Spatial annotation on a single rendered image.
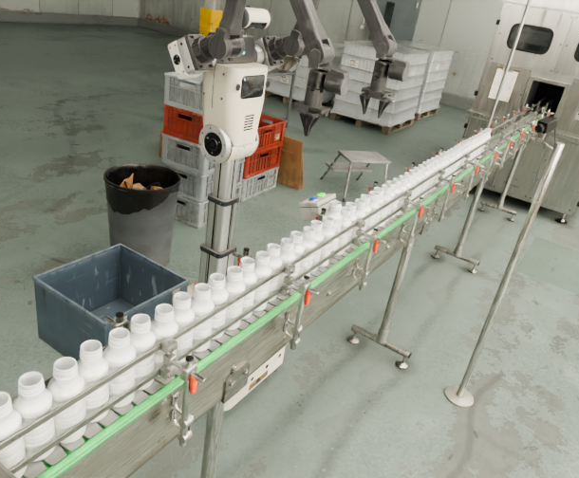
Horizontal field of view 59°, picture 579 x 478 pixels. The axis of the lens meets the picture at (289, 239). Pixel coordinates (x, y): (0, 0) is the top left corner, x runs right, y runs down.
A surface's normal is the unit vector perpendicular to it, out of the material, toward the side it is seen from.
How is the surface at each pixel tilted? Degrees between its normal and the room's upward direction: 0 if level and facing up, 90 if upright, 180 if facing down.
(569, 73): 90
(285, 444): 0
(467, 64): 90
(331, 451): 0
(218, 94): 90
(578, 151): 90
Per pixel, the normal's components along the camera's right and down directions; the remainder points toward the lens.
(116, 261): 0.83, 0.36
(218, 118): -0.57, 0.46
